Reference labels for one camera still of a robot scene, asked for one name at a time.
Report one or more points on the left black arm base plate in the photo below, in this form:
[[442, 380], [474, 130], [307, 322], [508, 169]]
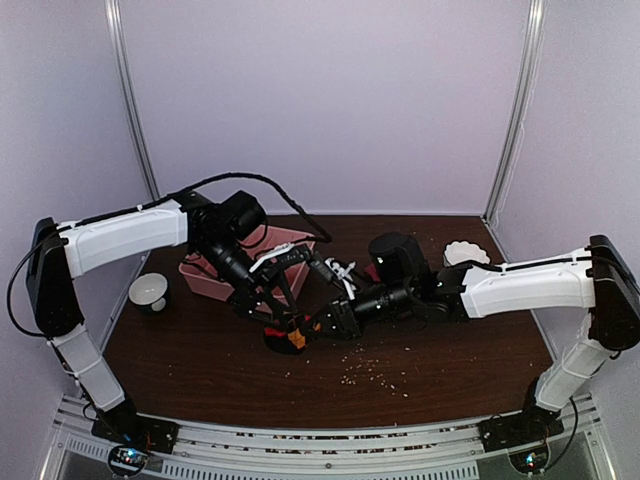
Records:
[[148, 434]]

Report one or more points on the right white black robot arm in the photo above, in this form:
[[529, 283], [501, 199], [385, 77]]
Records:
[[593, 278]]

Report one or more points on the left aluminium frame post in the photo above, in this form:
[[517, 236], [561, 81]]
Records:
[[118, 40]]

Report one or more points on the white scalloped ceramic bowl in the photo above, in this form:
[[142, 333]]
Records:
[[457, 252]]

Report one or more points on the aluminium frame post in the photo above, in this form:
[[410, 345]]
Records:
[[515, 129], [118, 40]]

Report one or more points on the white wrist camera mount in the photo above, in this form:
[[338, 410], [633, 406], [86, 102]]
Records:
[[282, 256], [343, 273]]

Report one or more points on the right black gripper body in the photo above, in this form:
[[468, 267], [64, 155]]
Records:
[[348, 320]]

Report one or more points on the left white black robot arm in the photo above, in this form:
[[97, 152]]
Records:
[[61, 253]]

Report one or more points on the right aluminium frame post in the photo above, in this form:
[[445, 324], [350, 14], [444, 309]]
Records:
[[515, 129]]

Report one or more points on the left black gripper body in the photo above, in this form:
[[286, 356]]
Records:
[[244, 291]]

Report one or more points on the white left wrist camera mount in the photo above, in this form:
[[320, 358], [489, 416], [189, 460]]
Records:
[[282, 256]]

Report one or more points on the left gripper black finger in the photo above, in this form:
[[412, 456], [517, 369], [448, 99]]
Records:
[[268, 310], [290, 311]]

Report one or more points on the pink divided organizer tray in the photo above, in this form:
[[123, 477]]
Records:
[[210, 280]]

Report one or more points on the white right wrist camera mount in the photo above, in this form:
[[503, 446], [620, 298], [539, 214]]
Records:
[[343, 273]]

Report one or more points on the small white round container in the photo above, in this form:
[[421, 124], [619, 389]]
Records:
[[150, 293]]

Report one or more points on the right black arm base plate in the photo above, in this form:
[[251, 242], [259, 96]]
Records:
[[514, 430]]

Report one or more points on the black argyle red orange sock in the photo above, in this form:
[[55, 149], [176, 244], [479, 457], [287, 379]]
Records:
[[286, 341]]

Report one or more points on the maroon orange purple striped sock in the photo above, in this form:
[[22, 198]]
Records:
[[371, 271]]

